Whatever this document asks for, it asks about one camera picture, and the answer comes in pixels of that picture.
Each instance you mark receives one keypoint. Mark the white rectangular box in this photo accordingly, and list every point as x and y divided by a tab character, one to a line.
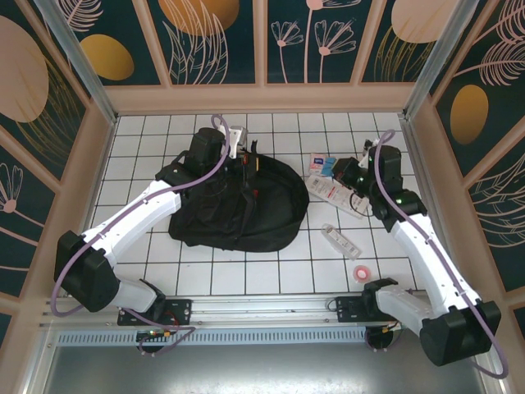
340	242

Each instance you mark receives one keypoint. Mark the black backpack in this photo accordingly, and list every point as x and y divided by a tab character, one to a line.
266	205

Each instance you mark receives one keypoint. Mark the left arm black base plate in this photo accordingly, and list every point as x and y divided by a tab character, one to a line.
176	310

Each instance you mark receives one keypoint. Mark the aluminium side rail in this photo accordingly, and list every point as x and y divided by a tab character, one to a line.
418	164

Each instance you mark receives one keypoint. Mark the aluminium front frame rail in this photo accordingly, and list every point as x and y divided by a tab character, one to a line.
266	305

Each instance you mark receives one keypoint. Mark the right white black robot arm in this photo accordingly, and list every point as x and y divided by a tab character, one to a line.
422	254

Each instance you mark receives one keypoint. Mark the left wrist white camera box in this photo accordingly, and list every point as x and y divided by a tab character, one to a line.
234	137

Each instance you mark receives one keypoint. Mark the white red stationery package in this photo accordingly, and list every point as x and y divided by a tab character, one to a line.
324	191

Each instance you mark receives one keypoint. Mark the aluminium corner post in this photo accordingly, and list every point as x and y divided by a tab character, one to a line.
440	61
78	61

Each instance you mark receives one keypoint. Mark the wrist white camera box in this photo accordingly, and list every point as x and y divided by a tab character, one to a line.
234	137
366	161

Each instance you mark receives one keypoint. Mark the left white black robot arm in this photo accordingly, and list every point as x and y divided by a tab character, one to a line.
131	217

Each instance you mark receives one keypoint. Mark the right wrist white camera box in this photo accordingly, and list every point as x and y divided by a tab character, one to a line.
366	161

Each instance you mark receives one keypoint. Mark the pink tape roll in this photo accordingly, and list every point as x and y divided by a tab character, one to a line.
356	274

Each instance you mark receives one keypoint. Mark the grey metal shelf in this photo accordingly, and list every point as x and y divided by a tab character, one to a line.
266	369

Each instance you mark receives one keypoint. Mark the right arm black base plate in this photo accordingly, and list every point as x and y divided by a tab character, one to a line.
348	308

